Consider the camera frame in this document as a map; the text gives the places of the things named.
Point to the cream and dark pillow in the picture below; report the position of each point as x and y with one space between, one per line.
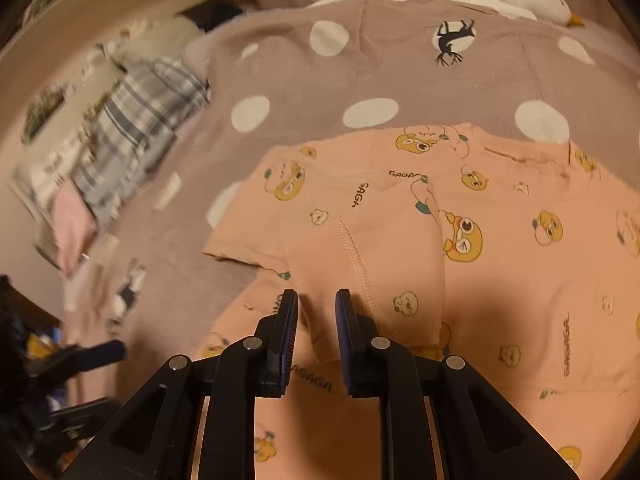
210 12

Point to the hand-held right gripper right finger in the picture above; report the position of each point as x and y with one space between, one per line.
345 332

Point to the mauve polka dot blanket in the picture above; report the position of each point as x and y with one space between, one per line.
300 75

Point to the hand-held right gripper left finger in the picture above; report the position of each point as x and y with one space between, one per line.
287 332

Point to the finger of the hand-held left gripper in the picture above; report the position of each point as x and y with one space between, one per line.
85 415
95 352

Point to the pink cartoon print pajama top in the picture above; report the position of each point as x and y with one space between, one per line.
500 285

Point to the pink cloth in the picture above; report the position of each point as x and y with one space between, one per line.
75 230

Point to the plaid pillow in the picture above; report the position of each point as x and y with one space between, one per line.
135 125

